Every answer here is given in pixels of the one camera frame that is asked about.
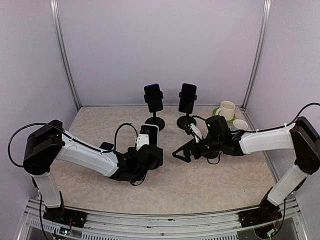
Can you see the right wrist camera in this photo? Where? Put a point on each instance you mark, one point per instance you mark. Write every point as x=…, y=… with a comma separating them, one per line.
x=191, y=129

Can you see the green saucer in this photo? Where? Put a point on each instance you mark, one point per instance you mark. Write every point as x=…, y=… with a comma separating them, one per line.
x=222, y=118

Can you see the cream ceramic mug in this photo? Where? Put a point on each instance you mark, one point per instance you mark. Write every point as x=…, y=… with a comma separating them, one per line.
x=226, y=109

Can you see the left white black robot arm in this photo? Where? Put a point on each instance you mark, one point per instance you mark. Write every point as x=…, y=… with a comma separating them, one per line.
x=51, y=142

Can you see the left aluminium frame post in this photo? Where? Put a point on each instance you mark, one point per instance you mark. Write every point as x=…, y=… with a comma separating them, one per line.
x=63, y=53

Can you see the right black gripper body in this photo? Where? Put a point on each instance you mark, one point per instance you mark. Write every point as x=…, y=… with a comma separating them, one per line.
x=198, y=152

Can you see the right aluminium frame post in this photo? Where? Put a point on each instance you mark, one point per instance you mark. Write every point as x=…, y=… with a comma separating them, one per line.
x=258, y=53

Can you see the black folding stand right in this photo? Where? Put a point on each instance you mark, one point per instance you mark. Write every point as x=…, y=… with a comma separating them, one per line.
x=212, y=155

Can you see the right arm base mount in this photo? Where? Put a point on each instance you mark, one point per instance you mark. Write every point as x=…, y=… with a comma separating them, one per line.
x=255, y=216

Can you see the light blue mug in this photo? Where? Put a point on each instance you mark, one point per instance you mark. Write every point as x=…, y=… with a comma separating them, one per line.
x=239, y=124

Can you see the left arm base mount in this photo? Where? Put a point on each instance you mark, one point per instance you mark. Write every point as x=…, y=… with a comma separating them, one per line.
x=66, y=216

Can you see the teal phone black screen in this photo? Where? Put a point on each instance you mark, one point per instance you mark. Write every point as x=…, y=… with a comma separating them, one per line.
x=187, y=98

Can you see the blue phone black screen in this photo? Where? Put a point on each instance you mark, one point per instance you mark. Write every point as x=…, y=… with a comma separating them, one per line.
x=153, y=97

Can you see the aluminium frame post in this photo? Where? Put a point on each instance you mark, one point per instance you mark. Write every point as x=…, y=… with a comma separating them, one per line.
x=258, y=53
x=63, y=53

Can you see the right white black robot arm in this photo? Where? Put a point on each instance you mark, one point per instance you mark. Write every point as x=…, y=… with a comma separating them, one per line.
x=298, y=135

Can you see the front aluminium rail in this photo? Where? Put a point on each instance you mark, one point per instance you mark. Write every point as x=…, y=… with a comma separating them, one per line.
x=99, y=225

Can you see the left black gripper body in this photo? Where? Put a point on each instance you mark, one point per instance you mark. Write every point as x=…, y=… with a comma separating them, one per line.
x=159, y=163

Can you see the black pole phone stand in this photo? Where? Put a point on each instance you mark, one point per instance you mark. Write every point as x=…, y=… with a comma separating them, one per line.
x=155, y=120
x=182, y=121

